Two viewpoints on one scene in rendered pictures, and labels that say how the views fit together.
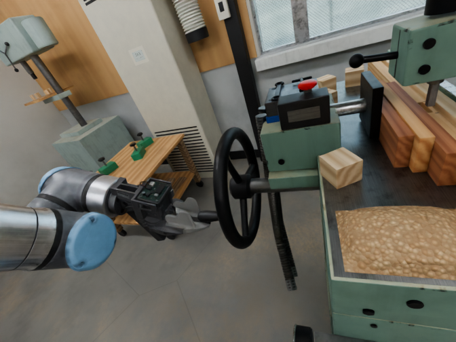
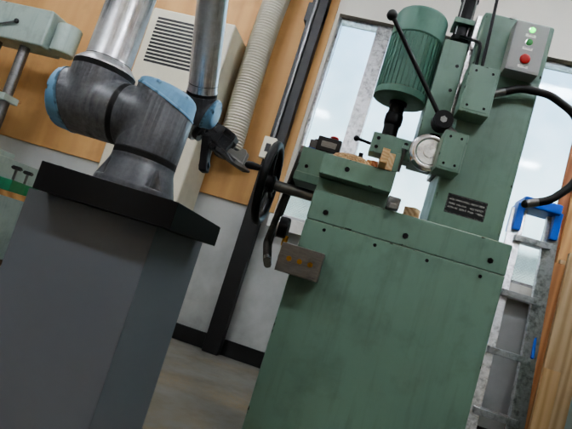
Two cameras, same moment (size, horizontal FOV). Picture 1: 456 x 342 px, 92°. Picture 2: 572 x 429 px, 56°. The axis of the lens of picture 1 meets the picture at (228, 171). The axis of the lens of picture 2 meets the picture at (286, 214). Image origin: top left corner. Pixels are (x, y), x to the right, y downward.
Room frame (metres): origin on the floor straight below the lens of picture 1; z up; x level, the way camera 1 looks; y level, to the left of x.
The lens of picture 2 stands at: (-1.29, 0.49, 0.53)
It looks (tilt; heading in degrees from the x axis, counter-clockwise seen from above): 6 degrees up; 341
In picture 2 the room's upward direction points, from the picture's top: 17 degrees clockwise
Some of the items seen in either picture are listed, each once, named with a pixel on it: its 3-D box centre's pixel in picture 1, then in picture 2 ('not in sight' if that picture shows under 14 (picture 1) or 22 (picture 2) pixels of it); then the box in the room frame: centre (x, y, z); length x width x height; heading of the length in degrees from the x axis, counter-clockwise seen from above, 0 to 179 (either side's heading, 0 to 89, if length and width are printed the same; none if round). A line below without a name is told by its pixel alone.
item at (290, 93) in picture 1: (294, 99); (324, 147); (0.39, -0.16, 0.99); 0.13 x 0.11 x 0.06; 153
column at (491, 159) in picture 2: not in sight; (482, 135); (0.14, -0.59, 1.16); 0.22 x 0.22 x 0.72; 63
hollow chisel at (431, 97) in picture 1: (433, 89); not in sight; (0.27, -0.32, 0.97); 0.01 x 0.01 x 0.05; 63
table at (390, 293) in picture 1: (346, 144); (340, 187); (0.35, -0.25, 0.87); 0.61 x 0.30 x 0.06; 153
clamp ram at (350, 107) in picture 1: (351, 107); not in sight; (0.35, -0.25, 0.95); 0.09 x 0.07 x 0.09; 153
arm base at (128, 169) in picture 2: not in sight; (139, 176); (0.01, 0.41, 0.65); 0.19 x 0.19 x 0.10
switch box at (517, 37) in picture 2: not in sight; (523, 51); (0.00, -0.55, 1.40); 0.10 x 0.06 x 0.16; 63
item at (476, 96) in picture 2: not in sight; (476, 94); (0.04, -0.45, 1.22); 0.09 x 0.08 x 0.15; 63
